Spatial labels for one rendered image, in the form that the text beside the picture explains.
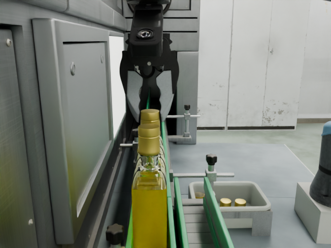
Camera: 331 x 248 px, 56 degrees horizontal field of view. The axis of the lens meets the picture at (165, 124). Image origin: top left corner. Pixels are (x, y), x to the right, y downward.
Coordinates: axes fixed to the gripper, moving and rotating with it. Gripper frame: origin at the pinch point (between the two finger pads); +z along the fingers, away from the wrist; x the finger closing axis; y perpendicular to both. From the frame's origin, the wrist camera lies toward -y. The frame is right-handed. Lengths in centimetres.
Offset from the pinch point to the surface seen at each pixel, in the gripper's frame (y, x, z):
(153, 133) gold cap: -7.3, -0.6, 1.0
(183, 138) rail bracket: 83, -14, 31
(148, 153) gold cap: -7.5, 0.3, 4.1
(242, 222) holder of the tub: 24, -25, 37
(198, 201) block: 19.6, -11.8, 28.0
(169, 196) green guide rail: 8.0, -3.7, 20.0
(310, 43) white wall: 425, -236, -8
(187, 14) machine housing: 105, -17, -25
